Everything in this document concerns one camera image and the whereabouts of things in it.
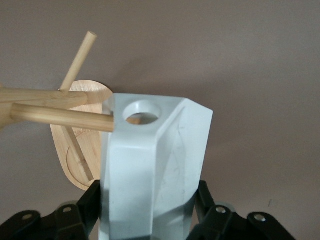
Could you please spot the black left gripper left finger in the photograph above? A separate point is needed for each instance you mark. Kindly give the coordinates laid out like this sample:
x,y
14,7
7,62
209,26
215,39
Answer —
x,y
67,222

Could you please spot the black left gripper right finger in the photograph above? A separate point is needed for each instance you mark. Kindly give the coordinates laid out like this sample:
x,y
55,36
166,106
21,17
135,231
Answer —
x,y
220,222

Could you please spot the white faceted cup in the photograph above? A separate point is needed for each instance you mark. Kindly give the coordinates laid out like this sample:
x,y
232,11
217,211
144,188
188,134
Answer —
x,y
155,170

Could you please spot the wooden cup rack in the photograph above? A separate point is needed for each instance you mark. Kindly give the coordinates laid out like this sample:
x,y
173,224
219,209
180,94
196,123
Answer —
x,y
62,117

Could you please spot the brown table cover sheet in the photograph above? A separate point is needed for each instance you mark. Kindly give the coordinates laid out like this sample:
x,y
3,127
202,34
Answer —
x,y
225,62

